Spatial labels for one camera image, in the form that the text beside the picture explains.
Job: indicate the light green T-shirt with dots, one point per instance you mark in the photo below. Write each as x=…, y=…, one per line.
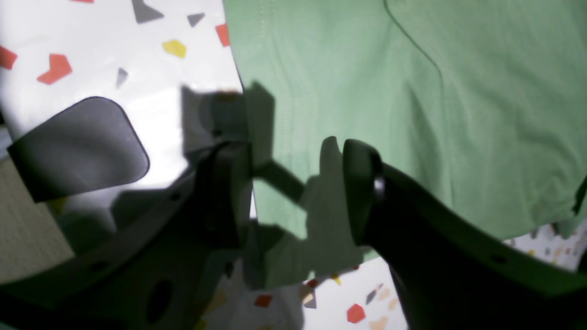
x=483, y=102

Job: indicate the grey monitor stand base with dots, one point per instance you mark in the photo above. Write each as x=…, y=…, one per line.
x=89, y=146

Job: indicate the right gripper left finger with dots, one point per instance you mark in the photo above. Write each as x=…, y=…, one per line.
x=161, y=271

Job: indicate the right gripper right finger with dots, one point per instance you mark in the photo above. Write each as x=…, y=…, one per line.
x=448, y=274

